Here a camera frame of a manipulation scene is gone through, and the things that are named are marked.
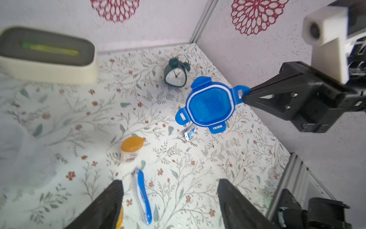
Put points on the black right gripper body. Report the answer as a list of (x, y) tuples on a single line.
[(329, 101)]

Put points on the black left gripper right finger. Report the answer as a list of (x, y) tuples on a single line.
[(237, 211)]

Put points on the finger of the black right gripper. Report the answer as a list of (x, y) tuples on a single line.
[(284, 94)]

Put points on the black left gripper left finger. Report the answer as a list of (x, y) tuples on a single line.
[(104, 211)]

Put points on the clear plastic cup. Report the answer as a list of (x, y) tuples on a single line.
[(25, 163)]

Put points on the yellow cap bottle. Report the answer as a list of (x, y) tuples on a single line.
[(120, 219), (130, 148)]

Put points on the green teal alarm clock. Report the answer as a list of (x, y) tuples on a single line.
[(175, 73)]

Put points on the cream tissue box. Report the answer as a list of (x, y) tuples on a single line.
[(44, 56)]

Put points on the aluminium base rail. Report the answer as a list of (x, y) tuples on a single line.
[(301, 183)]

